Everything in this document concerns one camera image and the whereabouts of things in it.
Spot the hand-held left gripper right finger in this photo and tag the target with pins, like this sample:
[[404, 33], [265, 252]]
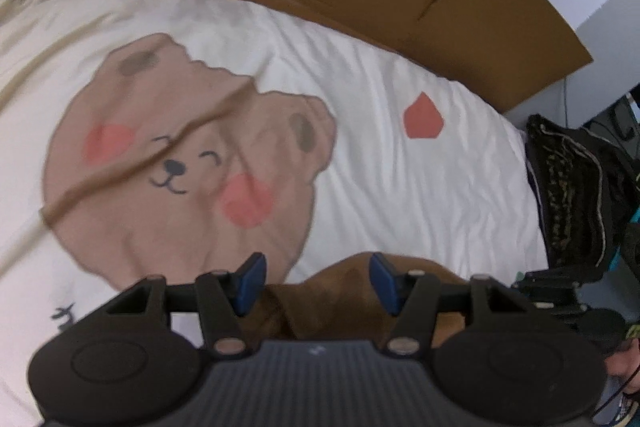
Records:
[[382, 287]]

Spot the cream bear printed blanket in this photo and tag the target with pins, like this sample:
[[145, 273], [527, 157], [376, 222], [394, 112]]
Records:
[[390, 187]]

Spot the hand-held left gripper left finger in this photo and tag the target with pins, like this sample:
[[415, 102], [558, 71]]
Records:
[[252, 284]]

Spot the brown t-shirt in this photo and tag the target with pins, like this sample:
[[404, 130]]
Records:
[[340, 297]]

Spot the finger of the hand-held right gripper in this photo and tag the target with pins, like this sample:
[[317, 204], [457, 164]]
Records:
[[555, 287]]

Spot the dark leopard patterned garment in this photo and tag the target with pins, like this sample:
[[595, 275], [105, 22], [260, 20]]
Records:
[[570, 187]]

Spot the person's right hand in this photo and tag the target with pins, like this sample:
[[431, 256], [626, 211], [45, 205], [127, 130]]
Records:
[[627, 364]]

